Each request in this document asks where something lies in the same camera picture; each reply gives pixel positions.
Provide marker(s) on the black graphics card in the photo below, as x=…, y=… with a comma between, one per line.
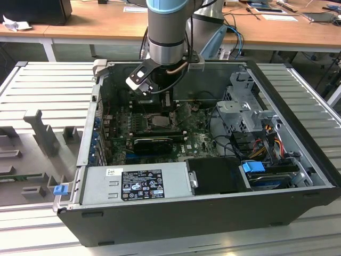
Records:
x=152, y=146

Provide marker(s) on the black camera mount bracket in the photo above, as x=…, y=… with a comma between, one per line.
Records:
x=141, y=72

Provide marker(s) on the crumpled white paper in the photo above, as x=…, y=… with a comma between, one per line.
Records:
x=16, y=25

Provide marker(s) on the pale blue teach pendant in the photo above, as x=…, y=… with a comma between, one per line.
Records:
x=213, y=42

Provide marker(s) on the grey parts rack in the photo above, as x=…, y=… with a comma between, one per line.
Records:
x=40, y=160

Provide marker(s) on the green motherboard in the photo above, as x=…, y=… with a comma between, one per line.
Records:
x=197, y=138

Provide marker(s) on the black plastic shroud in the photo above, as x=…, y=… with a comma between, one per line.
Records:
x=218, y=176

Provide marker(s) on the wooden desk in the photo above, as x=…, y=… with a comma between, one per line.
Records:
x=106, y=24

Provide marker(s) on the CPU socket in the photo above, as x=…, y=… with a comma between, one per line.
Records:
x=147, y=121

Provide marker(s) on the black equipment box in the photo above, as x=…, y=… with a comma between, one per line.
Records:
x=34, y=10

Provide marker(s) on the blue plastic clip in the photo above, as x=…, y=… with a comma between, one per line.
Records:
x=60, y=190

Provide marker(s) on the silver metal drive cage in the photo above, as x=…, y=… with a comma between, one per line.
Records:
x=234, y=106

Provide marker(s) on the grey case latch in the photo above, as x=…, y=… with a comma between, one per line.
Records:
x=100, y=68

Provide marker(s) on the black RAM slot bank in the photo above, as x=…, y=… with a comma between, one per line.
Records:
x=160, y=134
x=141, y=105

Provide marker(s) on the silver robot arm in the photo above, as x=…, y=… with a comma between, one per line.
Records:
x=165, y=34

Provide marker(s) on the black open PC case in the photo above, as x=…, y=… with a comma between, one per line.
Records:
x=160, y=221

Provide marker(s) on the hard disk in blue carrier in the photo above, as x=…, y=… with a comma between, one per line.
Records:
x=251, y=168

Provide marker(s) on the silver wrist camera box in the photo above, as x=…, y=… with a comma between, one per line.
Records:
x=133, y=84

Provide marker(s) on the silver power supply unit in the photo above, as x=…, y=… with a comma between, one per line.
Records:
x=96, y=186

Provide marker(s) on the small silver camera box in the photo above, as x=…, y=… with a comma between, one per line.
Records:
x=196, y=66

